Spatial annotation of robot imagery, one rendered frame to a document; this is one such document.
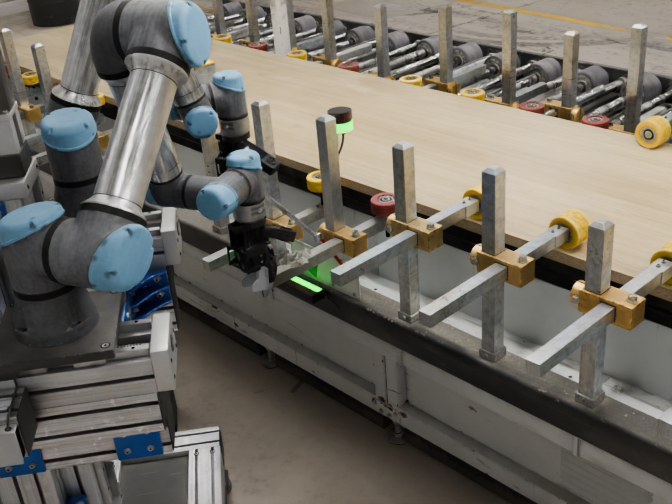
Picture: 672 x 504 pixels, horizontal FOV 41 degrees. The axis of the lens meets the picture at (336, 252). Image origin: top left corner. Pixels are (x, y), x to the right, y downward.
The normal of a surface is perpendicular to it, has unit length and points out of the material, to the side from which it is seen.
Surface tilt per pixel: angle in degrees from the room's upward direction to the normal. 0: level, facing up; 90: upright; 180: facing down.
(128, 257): 95
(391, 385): 90
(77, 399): 90
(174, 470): 0
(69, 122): 8
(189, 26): 85
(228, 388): 0
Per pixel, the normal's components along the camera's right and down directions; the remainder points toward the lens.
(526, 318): -0.72, 0.37
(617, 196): -0.08, -0.88
